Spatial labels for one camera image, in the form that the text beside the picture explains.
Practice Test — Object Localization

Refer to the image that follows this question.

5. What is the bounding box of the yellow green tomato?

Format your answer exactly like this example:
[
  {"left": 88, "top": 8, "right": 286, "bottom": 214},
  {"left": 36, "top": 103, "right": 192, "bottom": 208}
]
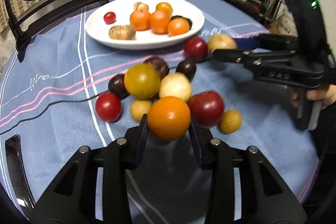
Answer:
[{"left": 124, "top": 63, "right": 161, "bottom": 100}]

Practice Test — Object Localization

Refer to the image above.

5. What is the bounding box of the black smartphone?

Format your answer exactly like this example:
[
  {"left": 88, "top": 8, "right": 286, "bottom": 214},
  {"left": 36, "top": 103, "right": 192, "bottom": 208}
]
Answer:
[{"left": 5, "top": 135, "right": 36, "bottom": 217}]

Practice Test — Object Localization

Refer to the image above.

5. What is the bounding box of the small black purple plum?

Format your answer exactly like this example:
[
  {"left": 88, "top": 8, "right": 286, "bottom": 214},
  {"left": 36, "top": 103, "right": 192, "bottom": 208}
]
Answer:
[{"left": 175, "top": 60, "right": 197, "bottom": 81}]

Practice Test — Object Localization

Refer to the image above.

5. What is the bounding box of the pale beige round fruit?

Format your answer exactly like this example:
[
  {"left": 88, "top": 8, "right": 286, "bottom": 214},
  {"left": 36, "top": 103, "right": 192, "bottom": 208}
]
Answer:
[{"left": 158, "top": 72, "right": 193, "bottom": 102}]

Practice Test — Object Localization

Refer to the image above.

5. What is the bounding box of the small orange mandarin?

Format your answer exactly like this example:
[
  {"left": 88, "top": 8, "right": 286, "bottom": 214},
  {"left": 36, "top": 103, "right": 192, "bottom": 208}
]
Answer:
[{"left": 130, "top": 11, "right": 151, "bottom": 31}]

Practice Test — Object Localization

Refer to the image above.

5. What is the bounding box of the dark red plum back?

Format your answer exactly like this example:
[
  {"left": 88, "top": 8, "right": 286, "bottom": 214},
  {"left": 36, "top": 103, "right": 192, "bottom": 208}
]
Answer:
[{"left": 184, "top": 37, "right": 208, "bottom": 63}]

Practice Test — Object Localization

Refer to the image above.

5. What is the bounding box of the beige fruit plate back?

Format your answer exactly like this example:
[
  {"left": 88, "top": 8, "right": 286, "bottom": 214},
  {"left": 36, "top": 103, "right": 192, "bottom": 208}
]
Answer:
[{"left": 134, "top": 2, "right": 149, "bottom": 12}]

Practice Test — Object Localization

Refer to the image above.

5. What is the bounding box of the dark red plum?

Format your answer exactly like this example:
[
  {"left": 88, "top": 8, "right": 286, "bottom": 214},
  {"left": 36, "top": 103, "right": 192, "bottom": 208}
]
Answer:
[
  {"left": 184, "top": 37, "right": 208, "bottom": 63},
  {"left": 187, "top": 90, "right": 225, "bottom": 128}
]

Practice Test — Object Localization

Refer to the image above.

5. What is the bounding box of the orange persimmon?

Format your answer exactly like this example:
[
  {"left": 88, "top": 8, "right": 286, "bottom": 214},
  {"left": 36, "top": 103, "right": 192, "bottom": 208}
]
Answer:
[{"left": 167, "top": 18, "right": 190, "bottom": 36}]

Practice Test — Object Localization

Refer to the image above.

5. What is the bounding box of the large orange mandarin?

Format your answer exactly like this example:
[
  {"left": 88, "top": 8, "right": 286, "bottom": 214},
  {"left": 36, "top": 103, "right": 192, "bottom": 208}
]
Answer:
[{"left": 147, "top": 96, "right": 191, "bottom": 141}]

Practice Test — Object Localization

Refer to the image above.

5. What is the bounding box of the yellow orange tomato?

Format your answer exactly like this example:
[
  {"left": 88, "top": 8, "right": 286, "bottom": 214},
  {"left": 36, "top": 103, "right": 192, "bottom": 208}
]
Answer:
[{"left": 155, "top": 2, "right": 173, "bottom": 17}]

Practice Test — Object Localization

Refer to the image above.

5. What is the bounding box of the small olive yellow fruit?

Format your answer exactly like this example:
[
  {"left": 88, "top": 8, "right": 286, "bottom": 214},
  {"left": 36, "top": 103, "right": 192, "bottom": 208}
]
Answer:
[{"left": 219, "top": 110, "right": 242, "bottom": 134}]

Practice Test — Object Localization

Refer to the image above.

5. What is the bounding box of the beige brown sapodilla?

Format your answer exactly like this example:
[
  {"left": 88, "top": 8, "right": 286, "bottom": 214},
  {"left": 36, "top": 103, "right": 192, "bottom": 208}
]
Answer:
[{"left": 207, "top": 34, "right": 238, "bottom": 57}]

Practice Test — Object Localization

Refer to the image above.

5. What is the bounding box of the dark maroon plum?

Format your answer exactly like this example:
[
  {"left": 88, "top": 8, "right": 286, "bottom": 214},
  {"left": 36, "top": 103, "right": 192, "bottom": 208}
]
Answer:
[{"left": 144, "top": 56, "right": 170, "bottom": 80}]

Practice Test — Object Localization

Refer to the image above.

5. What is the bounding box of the small yellow potato fruit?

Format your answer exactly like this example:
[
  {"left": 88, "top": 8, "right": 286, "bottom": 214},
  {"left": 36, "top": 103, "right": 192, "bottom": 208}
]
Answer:
[{"left": 130, "top": 100, "right": 153, "bottom": 122}]

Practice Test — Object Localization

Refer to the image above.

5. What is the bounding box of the dark purple plum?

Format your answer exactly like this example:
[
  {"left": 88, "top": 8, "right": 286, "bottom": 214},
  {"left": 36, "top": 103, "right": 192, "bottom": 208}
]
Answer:
[{"left": 108, "top": 74, "right": 129, "bottom": 100}]

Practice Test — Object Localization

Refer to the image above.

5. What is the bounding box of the large brown sapodilla fruit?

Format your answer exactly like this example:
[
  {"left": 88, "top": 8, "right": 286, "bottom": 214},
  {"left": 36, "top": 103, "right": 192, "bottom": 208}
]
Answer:
[{"left": 109, "top": 25, "right": 136, "bottom": 40}]

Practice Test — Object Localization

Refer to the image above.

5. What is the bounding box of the small red tomato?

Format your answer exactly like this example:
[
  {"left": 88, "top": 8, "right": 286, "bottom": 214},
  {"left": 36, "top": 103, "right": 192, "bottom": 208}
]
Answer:
[{"left": 103, "top": 11, "right": 116, "bottom": 24}]

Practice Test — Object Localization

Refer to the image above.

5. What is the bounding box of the person's right hand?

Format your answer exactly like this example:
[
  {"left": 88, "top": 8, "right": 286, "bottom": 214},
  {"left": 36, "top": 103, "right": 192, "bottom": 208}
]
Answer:
[{"left": 287, "top": 83, "right": 336, "bottom": 110}]

